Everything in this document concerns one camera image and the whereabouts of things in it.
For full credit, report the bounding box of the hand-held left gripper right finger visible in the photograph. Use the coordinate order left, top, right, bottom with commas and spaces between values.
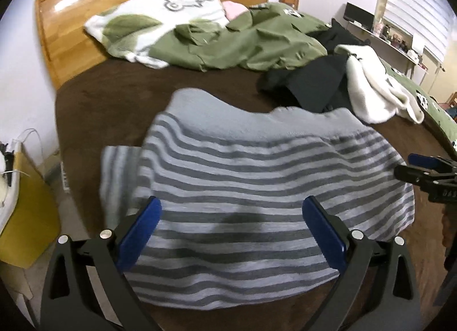
302, 204, 422, 331

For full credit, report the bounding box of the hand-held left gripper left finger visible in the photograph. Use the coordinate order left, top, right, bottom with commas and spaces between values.
39, 205, 163, 331

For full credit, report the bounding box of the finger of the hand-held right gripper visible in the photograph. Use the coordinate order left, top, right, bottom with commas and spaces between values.
394, 167, 457, 192
409, 153, 457, 174

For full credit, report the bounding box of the grey striped hoodie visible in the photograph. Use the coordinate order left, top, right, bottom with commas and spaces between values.
99, 88, 416, 310

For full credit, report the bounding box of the white fleece jacket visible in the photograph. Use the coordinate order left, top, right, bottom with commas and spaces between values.
334, 43, 425, 125

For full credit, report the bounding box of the yellow box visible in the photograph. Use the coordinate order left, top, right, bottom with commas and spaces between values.
0, 142, 61, 269

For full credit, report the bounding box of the white desk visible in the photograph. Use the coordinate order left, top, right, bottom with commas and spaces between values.
343, 19, 447, 89

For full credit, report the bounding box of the black garment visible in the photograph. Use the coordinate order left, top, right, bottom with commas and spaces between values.
258, 19, 370, 114

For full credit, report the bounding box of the brown bed blanket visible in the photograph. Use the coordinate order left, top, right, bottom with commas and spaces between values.
53, 56, 457, 331

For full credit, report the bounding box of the white window blind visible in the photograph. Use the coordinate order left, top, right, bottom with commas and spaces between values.
382, 0, 451, 64

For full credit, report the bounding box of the black monitor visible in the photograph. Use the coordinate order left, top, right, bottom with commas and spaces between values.
343, 3, 375, 30

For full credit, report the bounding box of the olive green shirt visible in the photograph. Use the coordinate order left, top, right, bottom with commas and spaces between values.
150, 2, 331, 73

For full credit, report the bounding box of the bear print pillow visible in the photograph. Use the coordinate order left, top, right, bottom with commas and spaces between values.
84, 0, 231, 69

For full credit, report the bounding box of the pink pillow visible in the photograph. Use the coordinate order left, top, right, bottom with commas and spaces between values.
222, 0, 248, 21

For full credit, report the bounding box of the white cable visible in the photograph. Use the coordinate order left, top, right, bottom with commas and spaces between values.
7, 128, 44, 151

